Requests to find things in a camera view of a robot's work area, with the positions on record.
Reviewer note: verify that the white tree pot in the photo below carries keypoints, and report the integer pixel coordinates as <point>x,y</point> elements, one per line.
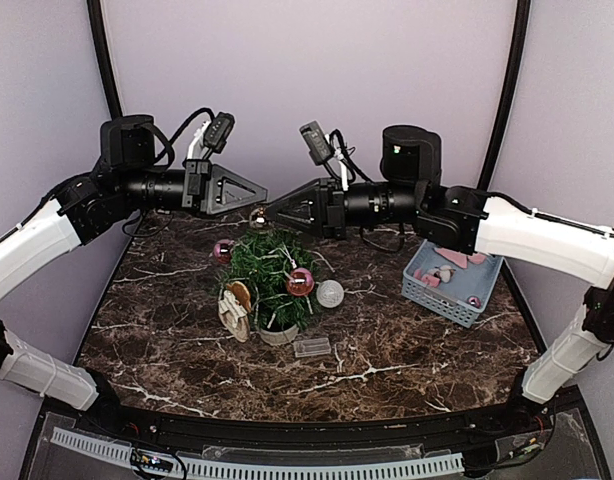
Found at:
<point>279,338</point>

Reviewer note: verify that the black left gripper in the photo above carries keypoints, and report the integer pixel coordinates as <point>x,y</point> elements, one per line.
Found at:
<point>215,198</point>

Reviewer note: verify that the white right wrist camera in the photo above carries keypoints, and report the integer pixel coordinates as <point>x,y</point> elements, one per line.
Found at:
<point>324,154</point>

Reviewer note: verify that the pink bow ornament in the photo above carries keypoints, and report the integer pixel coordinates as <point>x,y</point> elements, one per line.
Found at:
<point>460,259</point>

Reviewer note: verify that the gold disco ball ornament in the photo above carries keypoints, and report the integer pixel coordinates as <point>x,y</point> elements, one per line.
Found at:
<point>257,218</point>

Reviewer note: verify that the white cable duct strip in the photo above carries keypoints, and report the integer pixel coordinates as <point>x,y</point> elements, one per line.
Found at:
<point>157,465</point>

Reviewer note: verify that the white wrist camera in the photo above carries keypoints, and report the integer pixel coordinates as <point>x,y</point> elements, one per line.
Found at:
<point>324,154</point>
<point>211,138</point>

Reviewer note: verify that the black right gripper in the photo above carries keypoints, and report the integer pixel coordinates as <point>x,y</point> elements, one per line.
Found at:
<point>316,192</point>

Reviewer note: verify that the small green christmas tree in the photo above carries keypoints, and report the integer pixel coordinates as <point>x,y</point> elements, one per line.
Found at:
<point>262,260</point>

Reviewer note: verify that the blue plastic basket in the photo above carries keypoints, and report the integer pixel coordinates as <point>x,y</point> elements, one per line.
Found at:
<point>435,283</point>

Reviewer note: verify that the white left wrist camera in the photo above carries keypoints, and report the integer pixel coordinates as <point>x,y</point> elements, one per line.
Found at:
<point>211,138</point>

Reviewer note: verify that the clear string light garland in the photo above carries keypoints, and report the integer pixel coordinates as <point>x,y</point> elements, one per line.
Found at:
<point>269,285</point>

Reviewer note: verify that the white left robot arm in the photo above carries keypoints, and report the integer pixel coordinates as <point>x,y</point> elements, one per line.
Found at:
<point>41,261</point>

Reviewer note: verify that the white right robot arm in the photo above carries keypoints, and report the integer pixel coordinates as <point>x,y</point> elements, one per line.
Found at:
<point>566,252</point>

